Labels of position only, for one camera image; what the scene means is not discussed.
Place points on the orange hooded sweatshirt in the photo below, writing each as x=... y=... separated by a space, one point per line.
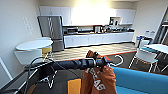
x=98 y=81

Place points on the white lower kitchen cabinets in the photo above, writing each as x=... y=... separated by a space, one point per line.
x=96 y=39

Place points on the white kitchen cabinets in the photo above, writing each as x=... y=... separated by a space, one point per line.
x=55 y=10
x=96 y=39

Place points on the orange square side table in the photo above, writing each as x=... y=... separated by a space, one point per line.
x=74 y=87

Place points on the black coffee machine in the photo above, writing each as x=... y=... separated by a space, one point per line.
x=97 y=29

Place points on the blue lidded waste bin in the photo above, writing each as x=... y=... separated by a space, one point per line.
x=139 y=40

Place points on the yellow high stool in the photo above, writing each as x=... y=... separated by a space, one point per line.
x=46 y=51

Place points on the stainless steel fridge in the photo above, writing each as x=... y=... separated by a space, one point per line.
x=50 y=31

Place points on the white square dining table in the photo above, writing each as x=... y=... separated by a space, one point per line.
x=156 y=47

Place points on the round white high table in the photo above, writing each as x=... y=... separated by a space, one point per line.
x=33 y=45

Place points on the white upper kitchen cabinets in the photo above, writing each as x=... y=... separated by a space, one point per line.
x=55 y=10

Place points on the white open wall shelf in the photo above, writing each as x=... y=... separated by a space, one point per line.
x=114 y=21

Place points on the white wall papers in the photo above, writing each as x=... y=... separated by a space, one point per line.
x=27 y=26

